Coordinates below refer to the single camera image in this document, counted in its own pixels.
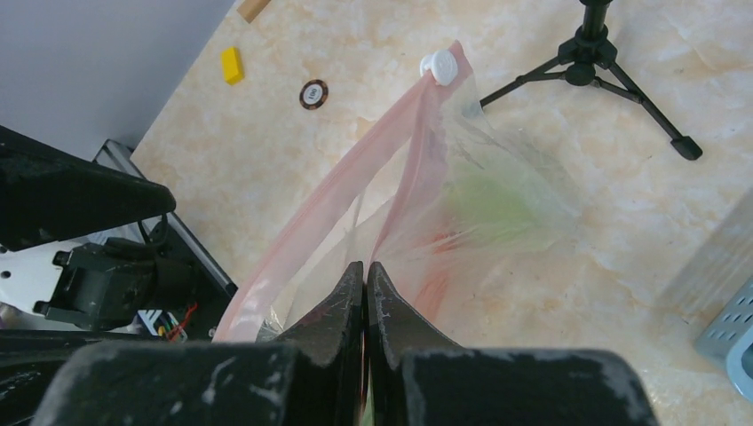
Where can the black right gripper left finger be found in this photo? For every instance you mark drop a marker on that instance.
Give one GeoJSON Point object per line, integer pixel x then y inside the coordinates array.
{"type": "Point", "coordinates": [311, 374]}

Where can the clear pink zip top bag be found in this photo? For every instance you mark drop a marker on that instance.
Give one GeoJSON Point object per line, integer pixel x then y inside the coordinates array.
{"type": "Point", "coordinates": [382, 203]}

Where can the smooth orange carrot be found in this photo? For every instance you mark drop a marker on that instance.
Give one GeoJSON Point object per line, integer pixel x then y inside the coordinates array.
{"type": "Point", "coordinates": [441, 263]}

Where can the white bag zipper slider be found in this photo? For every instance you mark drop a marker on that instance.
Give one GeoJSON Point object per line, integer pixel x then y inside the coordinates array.
{"type": "Point", "coordinates": [442, 65]}

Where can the black white poker chip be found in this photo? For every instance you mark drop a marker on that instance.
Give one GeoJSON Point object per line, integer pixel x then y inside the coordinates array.
{"type": "Point", "coordinates": [313, 94]}

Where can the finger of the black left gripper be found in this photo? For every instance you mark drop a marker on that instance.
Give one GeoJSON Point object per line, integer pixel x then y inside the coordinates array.
{"type": "Point", "coordinates": [48, 195]}

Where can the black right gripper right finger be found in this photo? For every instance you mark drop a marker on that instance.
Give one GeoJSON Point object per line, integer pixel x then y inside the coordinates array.
{"type": "Point", "coordinates": [421, 377]}

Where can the light blue perforated plastic basket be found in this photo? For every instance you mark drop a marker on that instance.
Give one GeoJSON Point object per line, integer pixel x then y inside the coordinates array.
{"type": "Point", "coordinates": [727, 341]}

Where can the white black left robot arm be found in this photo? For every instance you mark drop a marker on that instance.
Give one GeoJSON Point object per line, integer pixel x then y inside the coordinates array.
{"type": "Point", "coordinates": [96, 245]}

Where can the yellow block near left edge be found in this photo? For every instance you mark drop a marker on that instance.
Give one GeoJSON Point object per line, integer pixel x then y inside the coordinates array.
{"type": "Point", "coordinates": [231, 64]}

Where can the green and wood block stick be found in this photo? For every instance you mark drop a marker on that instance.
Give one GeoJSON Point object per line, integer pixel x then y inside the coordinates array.
{"type": "Point", "coordinates": [250, 9]}

